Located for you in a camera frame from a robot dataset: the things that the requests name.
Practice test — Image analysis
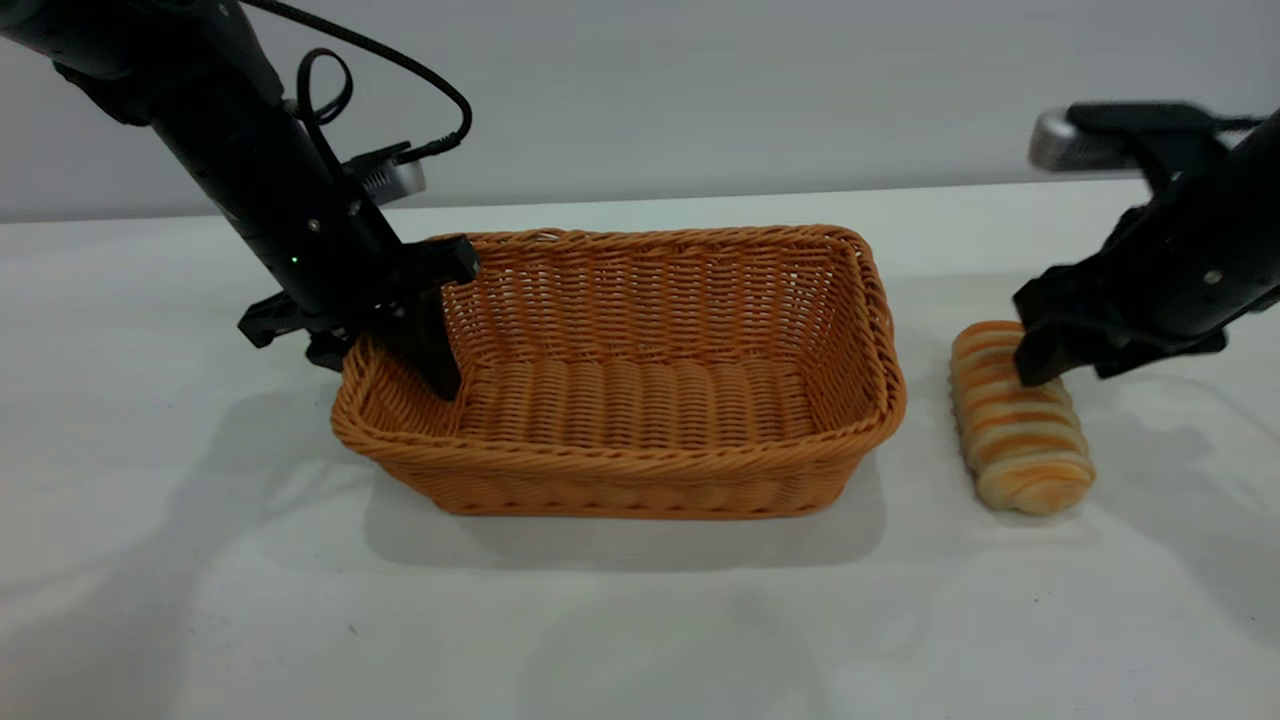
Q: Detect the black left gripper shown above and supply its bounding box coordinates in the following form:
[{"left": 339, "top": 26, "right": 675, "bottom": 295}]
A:
[{"left": 225, "top": 165, "right": 481, "bottom": 402}]

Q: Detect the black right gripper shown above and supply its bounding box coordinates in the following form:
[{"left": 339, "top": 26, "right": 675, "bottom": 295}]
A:
[{"left": 1012, "top": 150, "right": 1280, "bottom": 388}]

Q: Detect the orange woven wicker basket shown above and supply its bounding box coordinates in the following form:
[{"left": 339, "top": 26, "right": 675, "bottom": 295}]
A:
[{"left": 330, "top": 225, "right": 909, "bottom": 520}]

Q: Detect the striped bread roll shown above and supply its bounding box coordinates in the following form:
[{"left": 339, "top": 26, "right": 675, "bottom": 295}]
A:
[{"left": 948, "top": 320, "right": 1097, "bottom": 517}]

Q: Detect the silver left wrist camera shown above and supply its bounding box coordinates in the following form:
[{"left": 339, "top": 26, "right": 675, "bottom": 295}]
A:
[{"left": 340, "top": 141, "right": 428, "bottom": 207}]

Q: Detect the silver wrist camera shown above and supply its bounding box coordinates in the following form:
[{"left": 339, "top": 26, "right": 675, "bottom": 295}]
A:
[
  {"left": 340, "top": 141, "right": 428, "bottom": 207},
  {"left": 1029, "top": 102, "right": 1233, "bottom": 173}
]

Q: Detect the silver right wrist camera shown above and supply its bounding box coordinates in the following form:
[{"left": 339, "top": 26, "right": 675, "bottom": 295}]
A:
[{"left": 1029, "top": 102, "right": 1233, "bottom": 173}]

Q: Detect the black looped cable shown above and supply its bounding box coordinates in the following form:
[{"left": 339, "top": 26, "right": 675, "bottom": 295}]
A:
[{"left": 296, "top": 48, "right": 355, "bottom": 151}]

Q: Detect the long black camera cable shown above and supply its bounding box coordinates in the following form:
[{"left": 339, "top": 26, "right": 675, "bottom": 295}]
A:
[{"left": 240, "top": 0, "right": 474, "bottom": 166}]

